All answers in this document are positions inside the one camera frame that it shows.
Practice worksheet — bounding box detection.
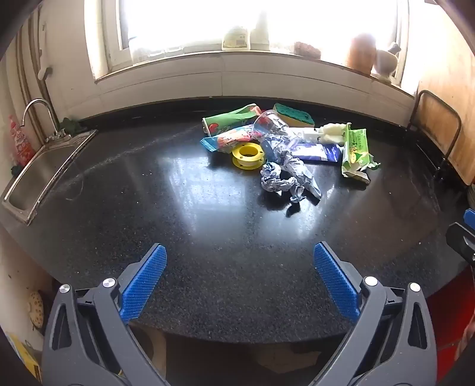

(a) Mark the brown ceramic jar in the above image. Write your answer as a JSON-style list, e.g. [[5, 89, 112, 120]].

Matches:
[[347, 33, 377, 75]]

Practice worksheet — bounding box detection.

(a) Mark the chrome faucet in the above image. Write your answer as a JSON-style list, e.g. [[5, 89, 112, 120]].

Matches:
[[21, 98, 71, 143]]

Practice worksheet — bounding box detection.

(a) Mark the red cabinet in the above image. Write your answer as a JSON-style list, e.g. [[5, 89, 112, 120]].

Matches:
[[427, 265, 475, 372]]

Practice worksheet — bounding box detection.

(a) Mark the green yellow sponge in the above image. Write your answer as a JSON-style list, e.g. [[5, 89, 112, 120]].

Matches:
[[273, 103, 315, 127]]

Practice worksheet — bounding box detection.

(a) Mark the steel kitchen sink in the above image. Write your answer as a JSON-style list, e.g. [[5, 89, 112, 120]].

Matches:
[[3, 130, 98, 226]]

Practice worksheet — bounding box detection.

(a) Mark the wooden board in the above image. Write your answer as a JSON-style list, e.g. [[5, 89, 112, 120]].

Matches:
[[416, 56, 475, 186]]

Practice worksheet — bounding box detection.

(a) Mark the yellow tape spool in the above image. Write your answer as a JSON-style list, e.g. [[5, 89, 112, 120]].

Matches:
[[232, 143, 268, 170]]

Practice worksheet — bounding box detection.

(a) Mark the brown cardboard piece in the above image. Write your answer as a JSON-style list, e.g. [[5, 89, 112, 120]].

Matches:
[[256, 349, 320, 372]]

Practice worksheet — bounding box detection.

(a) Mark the blue white packet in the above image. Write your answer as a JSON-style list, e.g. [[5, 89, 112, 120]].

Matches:
[[289, 143, 344, 164]]

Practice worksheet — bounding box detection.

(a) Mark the white plastic bottle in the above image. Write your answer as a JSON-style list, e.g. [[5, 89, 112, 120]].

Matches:
[[297, 122, 351, 146]]

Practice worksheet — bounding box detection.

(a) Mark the clear plastic cup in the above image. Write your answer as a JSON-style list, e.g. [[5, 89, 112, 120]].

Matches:
[[252, 110, 301, 149]]

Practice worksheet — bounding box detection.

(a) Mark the white mortar with pestle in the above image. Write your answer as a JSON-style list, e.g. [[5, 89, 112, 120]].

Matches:
[[373, 42, 402, 81]]

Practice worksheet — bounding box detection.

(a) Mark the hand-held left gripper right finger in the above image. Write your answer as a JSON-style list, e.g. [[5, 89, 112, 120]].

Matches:
[[310, 241, 436, 386]]

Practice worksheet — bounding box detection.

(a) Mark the white wall fixture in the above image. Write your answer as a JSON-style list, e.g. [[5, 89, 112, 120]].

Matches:
[[37, 22, 53, 80]]

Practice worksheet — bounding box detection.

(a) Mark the blue red snack packet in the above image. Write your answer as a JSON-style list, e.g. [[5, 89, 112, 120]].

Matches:
[[200, 124, 260, 154]]

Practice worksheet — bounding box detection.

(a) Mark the green cloth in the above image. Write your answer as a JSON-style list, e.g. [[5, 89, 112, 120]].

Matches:
[[59, 118, 88, 135]]

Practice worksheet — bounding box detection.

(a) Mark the yellow box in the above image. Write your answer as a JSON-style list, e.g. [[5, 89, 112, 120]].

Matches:
[[7, 332, 42, 383]]

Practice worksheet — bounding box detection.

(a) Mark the red dish soap bottle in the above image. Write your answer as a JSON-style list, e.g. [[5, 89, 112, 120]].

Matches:
[[8, 114, 36, 167]]

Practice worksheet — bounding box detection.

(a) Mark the green snack packet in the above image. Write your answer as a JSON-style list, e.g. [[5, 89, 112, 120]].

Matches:
[[202, 104, 264, 136]]

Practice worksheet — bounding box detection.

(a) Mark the green wet wipes packet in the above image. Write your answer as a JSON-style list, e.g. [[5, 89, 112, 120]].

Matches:
[[341, 123, 382, 185]]

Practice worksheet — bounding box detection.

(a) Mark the round straw disc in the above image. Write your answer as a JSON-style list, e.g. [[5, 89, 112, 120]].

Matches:
[[29, 290, 45, 329]]

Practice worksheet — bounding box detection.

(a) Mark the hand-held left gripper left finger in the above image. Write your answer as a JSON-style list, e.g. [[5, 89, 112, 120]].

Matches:
[[42, 243, 171, 386]]

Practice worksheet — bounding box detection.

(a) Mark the white window frame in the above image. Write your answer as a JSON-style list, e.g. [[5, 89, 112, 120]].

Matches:
[[85, 0, 418, 97]]

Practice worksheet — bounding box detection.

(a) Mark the brown scrubber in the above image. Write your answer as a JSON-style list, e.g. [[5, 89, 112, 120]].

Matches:
[[294, 41, 320, 58]]

